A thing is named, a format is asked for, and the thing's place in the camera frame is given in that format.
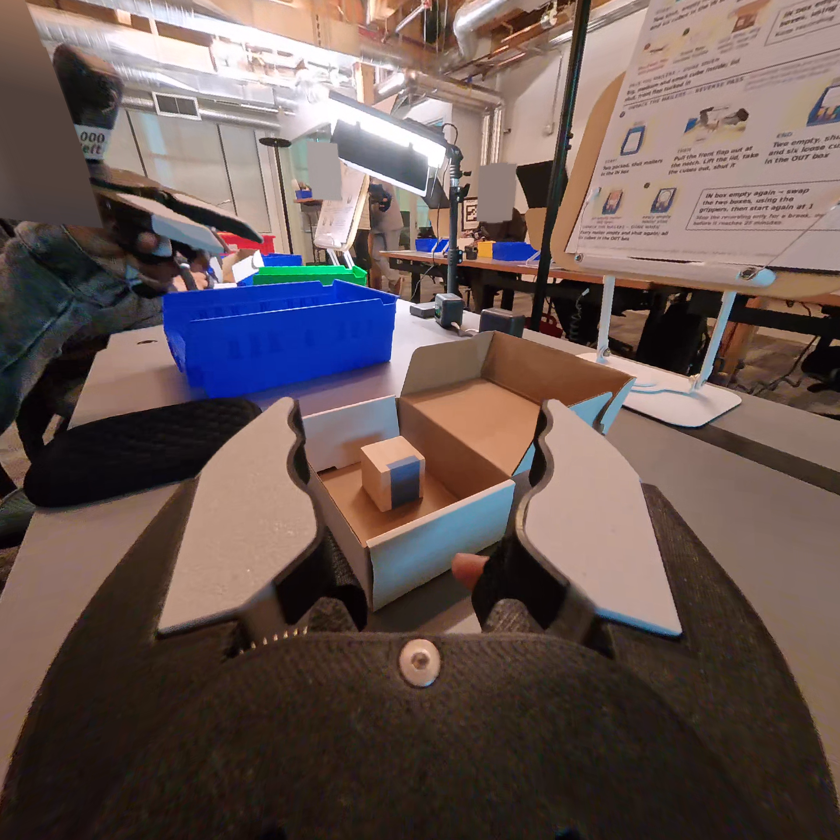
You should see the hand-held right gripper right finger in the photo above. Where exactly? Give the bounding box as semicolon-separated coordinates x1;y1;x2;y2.
513;398;683;642

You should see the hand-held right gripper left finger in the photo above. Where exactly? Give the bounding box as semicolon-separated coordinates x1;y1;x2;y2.
156;395;327;648

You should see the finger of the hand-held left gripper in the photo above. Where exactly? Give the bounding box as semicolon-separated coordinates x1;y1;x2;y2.
98;176;265;245
150;213;228;257

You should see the large natural wooden block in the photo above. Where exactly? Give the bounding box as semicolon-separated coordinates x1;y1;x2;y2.
360;436;426;513

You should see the person's left forearm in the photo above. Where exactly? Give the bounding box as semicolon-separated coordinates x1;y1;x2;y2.
0;220;166;421

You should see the grey desk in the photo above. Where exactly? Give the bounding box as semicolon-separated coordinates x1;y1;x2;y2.
0;307;840;785

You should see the red plastic bin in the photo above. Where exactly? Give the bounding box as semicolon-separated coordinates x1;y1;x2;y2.
220;231;277;257

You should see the small white cardboard box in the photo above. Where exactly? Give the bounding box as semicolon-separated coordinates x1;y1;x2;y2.
222;251;265;285

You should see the black floor lamp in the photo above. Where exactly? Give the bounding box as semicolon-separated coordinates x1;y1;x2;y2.
259;136;294;258

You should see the green plastic bin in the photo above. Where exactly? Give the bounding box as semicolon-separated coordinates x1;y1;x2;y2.
252;264;368;288

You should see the black mesh wrist pad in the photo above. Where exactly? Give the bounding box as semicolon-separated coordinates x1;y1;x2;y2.
23;395;263;508

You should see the white sign board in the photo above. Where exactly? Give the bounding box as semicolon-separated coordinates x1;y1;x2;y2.
313;174;370;252

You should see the white stand base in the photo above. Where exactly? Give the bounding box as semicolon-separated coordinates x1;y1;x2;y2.
576;351;742;429

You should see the studio light panel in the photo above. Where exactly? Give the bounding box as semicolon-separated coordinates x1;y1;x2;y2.
327;91;462;198

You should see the large dark container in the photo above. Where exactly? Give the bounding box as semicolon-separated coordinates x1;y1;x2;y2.
479;308;526;340

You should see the long wooden table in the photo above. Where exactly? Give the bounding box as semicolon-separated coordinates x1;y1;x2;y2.
379;249;840;309

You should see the black light stand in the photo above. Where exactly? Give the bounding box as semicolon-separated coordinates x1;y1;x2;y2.
441;123;468;299

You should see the black vertical pole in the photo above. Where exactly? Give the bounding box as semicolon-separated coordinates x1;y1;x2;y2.
529;0;593;330

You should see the instruction sign board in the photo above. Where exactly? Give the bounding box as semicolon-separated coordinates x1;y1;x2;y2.
550;0;840;301

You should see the wall air vent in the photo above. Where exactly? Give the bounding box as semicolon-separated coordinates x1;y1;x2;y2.
152;92;202;121

